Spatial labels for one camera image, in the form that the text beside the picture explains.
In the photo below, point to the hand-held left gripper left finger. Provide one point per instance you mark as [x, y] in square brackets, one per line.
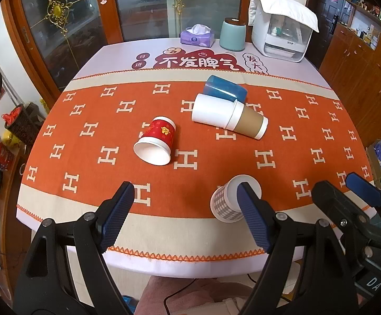
[116, 215]

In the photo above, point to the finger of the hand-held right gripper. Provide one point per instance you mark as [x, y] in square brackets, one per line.
[363, 188]
[338, 203]

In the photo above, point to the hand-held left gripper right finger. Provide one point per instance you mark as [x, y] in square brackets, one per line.
[254, 218]

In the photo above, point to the plaid paper cup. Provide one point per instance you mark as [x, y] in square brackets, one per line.
[222, 203]

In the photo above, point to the red paper cup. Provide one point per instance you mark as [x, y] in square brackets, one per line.
[159, 130]

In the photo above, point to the brown paper cup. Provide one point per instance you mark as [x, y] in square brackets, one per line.
[250, 121]

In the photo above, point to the large white cup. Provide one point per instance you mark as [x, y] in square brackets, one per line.
[210, 111]

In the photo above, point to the blue plastic cup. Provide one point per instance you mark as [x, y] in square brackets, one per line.
[220, 84]

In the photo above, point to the orange patterned tablecloth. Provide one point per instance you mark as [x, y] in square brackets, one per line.
[207, 164]

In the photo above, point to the person's pink clothing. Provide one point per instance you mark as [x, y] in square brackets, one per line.
[190, 297]

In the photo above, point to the dark woven basket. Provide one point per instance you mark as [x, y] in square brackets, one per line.
[21, 126]

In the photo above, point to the red snack bag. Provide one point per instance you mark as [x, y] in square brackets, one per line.
[0, 156]

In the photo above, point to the white countertop appliance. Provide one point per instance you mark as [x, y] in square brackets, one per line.
[282, 41]

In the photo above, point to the teal canister with brown lid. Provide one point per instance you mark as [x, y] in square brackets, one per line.
[232, 36]

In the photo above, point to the purple tissue box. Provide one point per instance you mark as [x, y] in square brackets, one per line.
[195, 39]

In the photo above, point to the white folded cloth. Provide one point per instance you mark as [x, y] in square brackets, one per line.
[282, 8]

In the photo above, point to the wooden glass door cabinet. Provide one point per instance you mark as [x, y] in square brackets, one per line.
[88, 16]

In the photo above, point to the wall shelf with small things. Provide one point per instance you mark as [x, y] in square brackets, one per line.
[364, 13]

